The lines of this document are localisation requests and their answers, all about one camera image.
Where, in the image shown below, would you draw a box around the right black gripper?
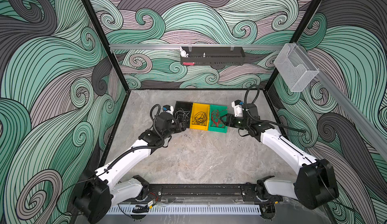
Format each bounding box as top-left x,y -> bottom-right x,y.
220,112 -> 252,131

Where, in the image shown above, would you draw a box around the white cable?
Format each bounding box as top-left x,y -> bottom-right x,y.
175,108 -> 191,123

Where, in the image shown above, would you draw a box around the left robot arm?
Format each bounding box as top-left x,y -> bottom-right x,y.
70,104 -> 189,224

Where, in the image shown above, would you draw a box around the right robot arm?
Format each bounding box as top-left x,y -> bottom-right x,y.
223,85 -> 339,209

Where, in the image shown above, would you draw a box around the green plastic bin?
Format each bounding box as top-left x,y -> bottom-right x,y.
208,105 -> 228,133

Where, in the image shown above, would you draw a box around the black plastic bin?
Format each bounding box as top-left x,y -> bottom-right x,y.
173,101 -> 193,128

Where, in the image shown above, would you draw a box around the yellow plastic bin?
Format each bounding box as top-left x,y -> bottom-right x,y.
190,103 -> 210,131

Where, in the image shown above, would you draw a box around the white rabbit figurine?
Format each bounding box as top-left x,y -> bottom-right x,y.
179,47 -> 189,58

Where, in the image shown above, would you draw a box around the red cables in green bin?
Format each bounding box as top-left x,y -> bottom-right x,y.
211,109 -> 227,128

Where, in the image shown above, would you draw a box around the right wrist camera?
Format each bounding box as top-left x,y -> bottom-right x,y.
231,100 -> 244,117

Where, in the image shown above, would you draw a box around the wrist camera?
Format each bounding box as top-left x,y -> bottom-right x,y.
162,105 -> 174,115
231,100 -> 244,117

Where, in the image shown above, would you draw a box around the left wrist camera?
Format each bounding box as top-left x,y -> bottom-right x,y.
162,105 -> 174,115

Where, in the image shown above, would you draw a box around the black wall shelf tray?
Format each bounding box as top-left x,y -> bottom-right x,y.
180,47 -> 246,68

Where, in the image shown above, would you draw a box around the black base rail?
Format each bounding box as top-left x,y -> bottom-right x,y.
146,183 -> 266,200

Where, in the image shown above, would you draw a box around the clear acrylic wall holder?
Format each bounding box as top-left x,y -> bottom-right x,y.
274,43 -> 319,92

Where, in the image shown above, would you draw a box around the white slotted cable duct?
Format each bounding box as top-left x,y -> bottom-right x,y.
107,204 -> 262,216

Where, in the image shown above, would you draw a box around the aluminium wall rail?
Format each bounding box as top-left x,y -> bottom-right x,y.
109,43 -> 285,51

